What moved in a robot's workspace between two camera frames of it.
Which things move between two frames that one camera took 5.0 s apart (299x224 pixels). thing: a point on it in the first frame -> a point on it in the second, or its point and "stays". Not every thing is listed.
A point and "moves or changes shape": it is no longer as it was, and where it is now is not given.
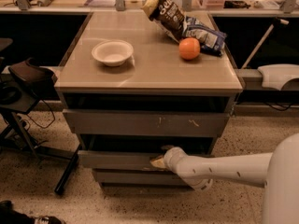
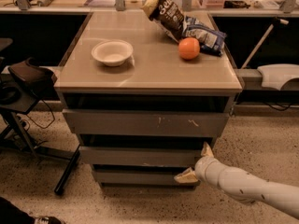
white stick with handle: (277, 21) stays
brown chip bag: (166, 13) stays
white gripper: (172, 159) -> (203, 168)
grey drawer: (121, 159) moves or changes shape
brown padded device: (37, 77) stays
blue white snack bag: (211, 41) stays
